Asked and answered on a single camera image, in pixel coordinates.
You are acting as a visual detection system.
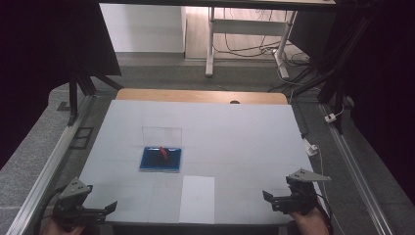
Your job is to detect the white paper sheet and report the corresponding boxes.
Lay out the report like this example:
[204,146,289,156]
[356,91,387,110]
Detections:
[178,175,216,225]

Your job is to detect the white power adapter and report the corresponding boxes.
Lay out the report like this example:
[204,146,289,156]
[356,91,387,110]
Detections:
[302,138,319,158]

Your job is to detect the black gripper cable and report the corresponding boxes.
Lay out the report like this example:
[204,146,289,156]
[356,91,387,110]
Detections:
[313,192,335,235]
[33,186,68,235]

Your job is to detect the aluminium rail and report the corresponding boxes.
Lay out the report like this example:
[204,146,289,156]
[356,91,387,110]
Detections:
[317,103,394,235]
[5,94,96,235]

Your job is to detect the blue ink pad box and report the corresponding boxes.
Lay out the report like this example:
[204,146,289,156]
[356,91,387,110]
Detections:
[139,125,183,173]

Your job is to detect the white desk frame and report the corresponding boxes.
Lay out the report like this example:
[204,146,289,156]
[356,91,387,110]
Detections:
[205,6,299,79]

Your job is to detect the white table cover sheet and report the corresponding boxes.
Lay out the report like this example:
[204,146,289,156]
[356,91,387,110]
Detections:
[78,99,327,226]

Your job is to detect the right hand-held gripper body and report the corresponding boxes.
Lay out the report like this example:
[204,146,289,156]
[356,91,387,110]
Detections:
[270,167,332,215]

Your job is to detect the black floor cables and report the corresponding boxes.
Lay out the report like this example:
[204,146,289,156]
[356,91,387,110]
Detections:
[213,8,311,67]

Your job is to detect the black rectangular floor bracket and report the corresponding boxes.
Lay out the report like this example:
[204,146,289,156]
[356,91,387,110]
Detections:
[69,126,95,151]

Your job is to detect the person's left hand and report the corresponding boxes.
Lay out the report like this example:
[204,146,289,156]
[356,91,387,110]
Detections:
[40,215,86,235]

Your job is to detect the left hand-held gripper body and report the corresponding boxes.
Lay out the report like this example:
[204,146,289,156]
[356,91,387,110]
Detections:
[52,176,110,227]

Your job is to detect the person's right hand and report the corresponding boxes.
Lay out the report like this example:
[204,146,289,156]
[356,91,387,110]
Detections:
[288,207,331,235]

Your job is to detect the wooden table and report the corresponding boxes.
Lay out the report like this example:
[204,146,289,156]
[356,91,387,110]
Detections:
[115,88,289,106]

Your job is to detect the black metal stand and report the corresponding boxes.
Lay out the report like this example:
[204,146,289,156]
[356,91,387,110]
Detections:
[66,62,124,127]
[267,13,376,135]

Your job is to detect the white cable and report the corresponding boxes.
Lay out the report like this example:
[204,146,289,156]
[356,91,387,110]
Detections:
[314,145,329,200]

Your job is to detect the dark curtain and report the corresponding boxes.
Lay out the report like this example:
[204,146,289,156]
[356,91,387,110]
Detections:
[326,0,415,207]
[0,0,122,170]

